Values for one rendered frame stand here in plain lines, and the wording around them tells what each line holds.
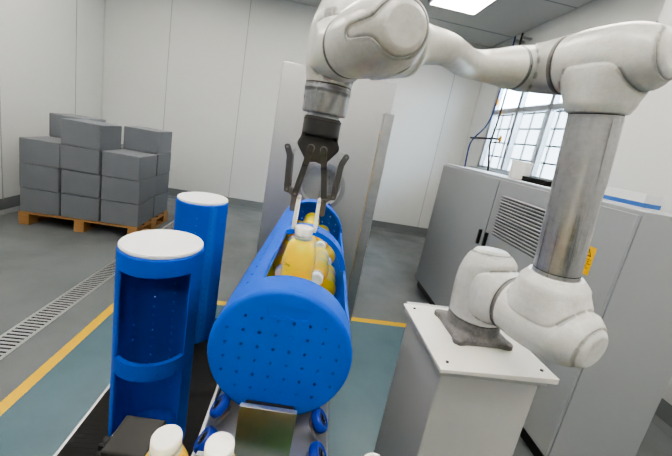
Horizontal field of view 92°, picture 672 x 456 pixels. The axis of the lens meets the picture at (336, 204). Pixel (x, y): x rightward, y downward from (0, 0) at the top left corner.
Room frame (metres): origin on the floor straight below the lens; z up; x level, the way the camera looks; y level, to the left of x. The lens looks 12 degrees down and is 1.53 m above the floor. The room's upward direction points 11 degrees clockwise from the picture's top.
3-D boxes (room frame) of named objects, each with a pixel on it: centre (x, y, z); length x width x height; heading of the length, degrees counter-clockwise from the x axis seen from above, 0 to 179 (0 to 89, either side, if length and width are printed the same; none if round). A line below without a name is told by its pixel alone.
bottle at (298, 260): (0.66, 0.06, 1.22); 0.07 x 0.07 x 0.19
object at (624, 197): (1.74, -1.50, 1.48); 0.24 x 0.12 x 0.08; 15
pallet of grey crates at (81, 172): (3.70, 2.76, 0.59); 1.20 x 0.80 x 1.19; 97
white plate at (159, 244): (1.12, 0.60, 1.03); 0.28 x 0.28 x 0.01
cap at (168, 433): (0.36, 0.17, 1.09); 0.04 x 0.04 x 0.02
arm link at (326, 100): (0.67, 0.06, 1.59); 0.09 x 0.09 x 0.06
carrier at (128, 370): (1.12, 0.60, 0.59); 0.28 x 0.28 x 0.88
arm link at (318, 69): (0.65, 0.05, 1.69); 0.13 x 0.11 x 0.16; 25
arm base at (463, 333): (0.96, -0.49, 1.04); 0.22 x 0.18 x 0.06; 6
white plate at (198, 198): (1.84, 0.77, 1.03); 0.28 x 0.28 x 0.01
